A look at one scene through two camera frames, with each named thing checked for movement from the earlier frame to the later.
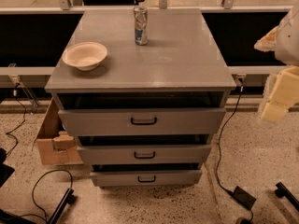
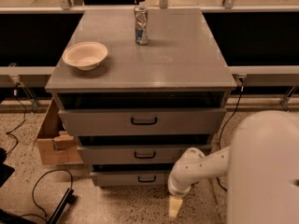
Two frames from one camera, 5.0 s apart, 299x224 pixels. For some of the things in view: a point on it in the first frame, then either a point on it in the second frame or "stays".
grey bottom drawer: [146, 178] stays
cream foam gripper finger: [280, 93] → [188, 169]
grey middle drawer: [148, 154] stays
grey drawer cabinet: [147, 116] stays
